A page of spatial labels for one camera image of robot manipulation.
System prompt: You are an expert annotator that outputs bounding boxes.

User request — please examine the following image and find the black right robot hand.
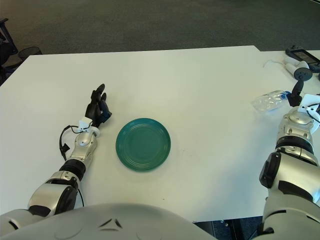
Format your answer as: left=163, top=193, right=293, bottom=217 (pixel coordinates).
left=287, top=79, right=307, bottom=108

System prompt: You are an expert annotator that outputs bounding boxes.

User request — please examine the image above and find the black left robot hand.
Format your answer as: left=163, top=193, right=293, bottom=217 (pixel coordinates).
left=84, top=83, right=113, bottom=130

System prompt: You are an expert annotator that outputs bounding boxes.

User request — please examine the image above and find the clear bottle with blue cap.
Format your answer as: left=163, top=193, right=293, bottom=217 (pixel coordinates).
left=251, top=89, right=292, bottom=115

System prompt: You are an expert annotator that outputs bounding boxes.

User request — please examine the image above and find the green round plate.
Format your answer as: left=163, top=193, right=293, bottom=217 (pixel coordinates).
left=115, top=118, right=172, bottom=173

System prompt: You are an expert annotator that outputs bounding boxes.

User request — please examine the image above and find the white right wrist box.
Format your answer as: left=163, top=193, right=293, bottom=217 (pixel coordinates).
left=298, top=94, right=320, bottom=118

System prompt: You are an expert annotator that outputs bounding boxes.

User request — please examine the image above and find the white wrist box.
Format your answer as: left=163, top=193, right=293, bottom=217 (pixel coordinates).
left=298, top=94, right=320, bottom=118
left=78, top=117, right=93, bottom=133

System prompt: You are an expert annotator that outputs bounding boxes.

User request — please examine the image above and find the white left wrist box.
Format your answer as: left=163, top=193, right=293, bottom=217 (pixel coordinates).
left=78, top=117, right=93, bottom=133

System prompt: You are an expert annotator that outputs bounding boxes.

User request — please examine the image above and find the white VR controller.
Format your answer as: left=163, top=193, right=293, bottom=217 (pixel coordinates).
left=284, top=60, right=314, bottom=81

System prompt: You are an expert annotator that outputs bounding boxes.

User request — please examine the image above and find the black handheld screen device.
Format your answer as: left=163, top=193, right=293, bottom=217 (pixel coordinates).
left=285, top=45, right=320, bottom=73

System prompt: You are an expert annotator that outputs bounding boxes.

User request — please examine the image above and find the black mesh wastebasket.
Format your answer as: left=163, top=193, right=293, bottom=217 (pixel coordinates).
left=18, top=46, right=43, bottom=61

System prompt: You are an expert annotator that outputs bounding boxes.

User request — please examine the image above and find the black office chair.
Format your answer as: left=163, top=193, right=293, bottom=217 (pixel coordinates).
left=0, top=17, right=25, bottom=81

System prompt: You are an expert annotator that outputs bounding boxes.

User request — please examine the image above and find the grey robot torso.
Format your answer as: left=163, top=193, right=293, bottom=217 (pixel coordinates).
left=0, top=202, right=213, bottom=240

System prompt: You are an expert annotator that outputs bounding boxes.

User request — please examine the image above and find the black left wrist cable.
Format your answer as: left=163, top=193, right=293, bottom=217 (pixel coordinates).
left=59, top=124, right=81, bottom=161

